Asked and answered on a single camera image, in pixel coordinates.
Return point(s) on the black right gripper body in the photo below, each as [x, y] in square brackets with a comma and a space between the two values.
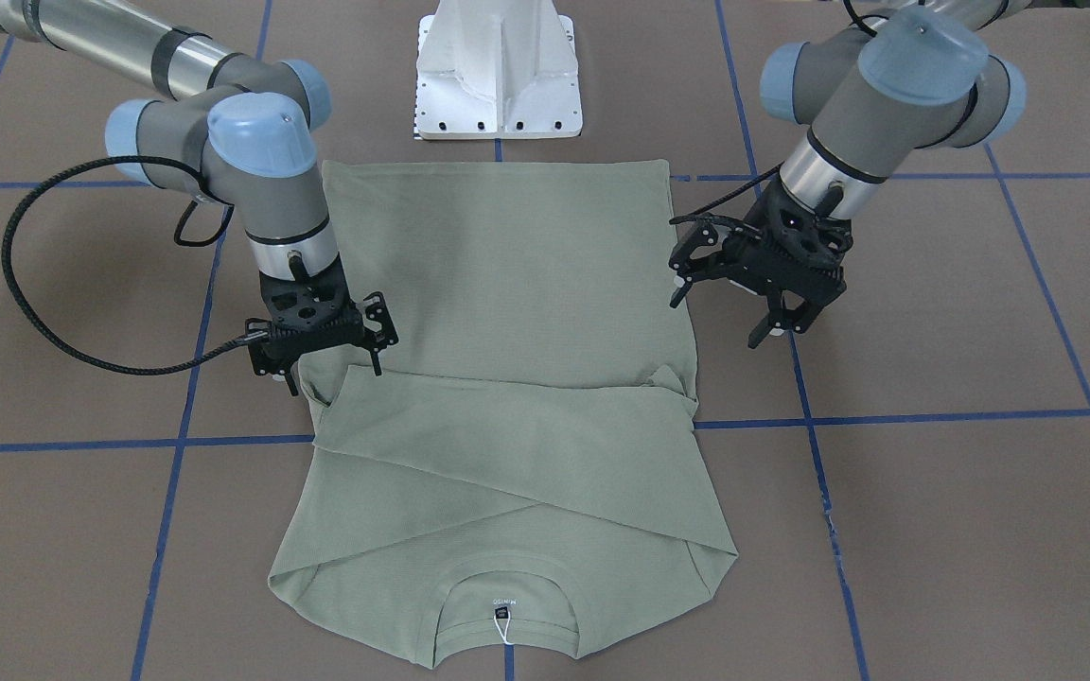
[377, 320]

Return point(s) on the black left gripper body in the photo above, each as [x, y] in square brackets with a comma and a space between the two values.
[708, 252]

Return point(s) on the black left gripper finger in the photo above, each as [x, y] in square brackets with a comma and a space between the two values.
[684, 283]
[781, 319]

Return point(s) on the olive green long-sleeve shirt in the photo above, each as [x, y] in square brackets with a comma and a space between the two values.
[525, 467]

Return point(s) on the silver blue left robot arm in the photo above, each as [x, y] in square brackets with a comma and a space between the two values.
[914, 75]

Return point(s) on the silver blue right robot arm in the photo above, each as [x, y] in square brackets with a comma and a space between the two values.
[226, 129]

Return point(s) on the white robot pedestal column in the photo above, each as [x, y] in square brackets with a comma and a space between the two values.
[497, 70]

